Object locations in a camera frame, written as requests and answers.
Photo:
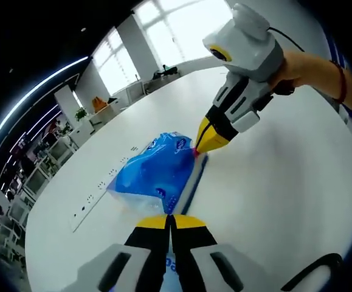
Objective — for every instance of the large bright window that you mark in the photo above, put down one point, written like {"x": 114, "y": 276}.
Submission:
{"x": 188, "y": 30}

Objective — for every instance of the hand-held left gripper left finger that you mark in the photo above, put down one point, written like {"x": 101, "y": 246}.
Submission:
{"x": 145, "y": 243}

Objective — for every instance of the dark bag on bench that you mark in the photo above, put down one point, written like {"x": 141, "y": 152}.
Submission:
{"x": 165, "y": 72}

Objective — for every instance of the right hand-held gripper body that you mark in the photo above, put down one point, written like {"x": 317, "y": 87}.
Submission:
{"x": 248, "y": 48}

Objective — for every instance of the thin curved ceiling light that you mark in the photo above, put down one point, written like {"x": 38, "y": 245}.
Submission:
{"x": 17, "y": 109}

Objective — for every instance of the person's right hand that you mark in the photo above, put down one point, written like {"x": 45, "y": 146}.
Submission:
{"x": 292, "y": 71}

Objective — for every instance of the blue tissue pack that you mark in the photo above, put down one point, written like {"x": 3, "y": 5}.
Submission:
{"x": 157, "y": 173}

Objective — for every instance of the orange bag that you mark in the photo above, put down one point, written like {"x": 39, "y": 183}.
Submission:
{"x": 99, "y": 104}

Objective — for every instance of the narrow bright window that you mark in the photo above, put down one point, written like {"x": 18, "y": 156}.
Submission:
{"x": 115, "y": 64}

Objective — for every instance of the green potted plant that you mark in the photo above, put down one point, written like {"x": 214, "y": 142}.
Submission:
{"x": 80, "y": 114}

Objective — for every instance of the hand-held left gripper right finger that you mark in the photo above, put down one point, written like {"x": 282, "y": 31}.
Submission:
{"x": 194, "y": 243}

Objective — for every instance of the white table socket strip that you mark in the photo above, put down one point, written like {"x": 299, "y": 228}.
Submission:
{"x": 102, "y": 185}

